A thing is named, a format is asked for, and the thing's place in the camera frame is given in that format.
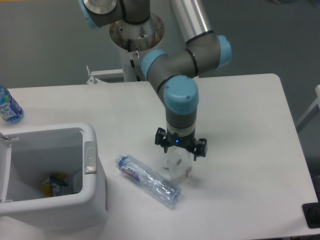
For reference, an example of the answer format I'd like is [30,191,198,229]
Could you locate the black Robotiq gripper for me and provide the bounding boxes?
[154,127,208,161]

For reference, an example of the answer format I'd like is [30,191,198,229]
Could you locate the crushed clear plastic water bottle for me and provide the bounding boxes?
[114,154,182,208]

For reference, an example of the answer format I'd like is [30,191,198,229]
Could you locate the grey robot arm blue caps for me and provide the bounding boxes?
[79,0,232,157]

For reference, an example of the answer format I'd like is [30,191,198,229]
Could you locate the yellow and blue trash wrappers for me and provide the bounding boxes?
[40,172,75,198]

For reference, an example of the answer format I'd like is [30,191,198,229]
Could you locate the white plastic trash can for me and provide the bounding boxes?
[0,122,108,230]

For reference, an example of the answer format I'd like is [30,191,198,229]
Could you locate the blue labelled drink bottle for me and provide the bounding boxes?
[0,85,24,124]

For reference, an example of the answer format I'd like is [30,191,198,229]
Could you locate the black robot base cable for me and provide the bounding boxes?
[127,38,142,82]

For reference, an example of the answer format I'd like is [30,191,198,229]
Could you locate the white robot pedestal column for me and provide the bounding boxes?
[109,13,165,73]

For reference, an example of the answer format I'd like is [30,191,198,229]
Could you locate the white frame at right edge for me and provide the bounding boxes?
[295,85,320,133]

